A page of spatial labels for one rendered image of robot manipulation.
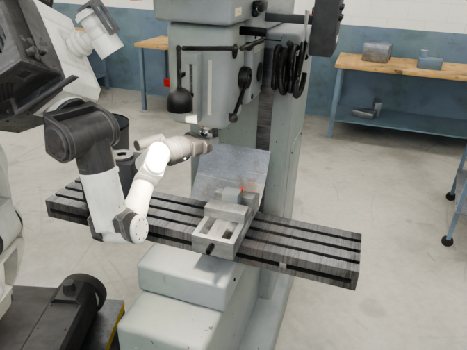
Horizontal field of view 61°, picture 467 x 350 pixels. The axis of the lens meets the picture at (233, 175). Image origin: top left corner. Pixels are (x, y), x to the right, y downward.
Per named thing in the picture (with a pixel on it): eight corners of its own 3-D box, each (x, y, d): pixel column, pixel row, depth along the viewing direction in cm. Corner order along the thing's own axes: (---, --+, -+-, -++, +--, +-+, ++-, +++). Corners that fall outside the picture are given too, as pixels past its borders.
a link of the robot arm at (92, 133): (84, 180, 91) (68, 122, 86) (62, 177, 96) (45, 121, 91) (123, 164, 99) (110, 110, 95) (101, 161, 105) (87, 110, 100)
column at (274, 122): (268, 328, 221) (301, 34, 148) (190, 305, 233) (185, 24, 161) (286, 270, 264) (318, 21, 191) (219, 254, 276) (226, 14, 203)
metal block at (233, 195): (237, 210, 144) (238, 196, 142) (221, 206, 146) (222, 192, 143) (240, 203, 149) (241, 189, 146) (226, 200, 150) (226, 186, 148)
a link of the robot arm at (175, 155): (185, 157, 125) (156, 168, 117) (170, 169, 133) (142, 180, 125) (169, 126, 126) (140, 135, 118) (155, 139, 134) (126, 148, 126)
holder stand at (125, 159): (134, 207, 159) (130, 162, 150) (83, 200, 162) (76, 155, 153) (145, 192, 169) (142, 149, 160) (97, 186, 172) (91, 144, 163)
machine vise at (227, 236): (233, 260, 132) (234, 234, 127) (191, 251, 136) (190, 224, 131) (258, 207, 162) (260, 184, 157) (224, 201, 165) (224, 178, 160)
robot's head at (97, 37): (91, 66, 98) (119, 48, 95) (64, 28, 94) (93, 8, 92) (100, 60, 104) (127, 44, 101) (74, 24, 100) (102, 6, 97)
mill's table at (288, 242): (354, 292, 133) (359, 273, 129) (47, 217, 164) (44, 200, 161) (358, 250, 152) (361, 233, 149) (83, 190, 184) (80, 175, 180)
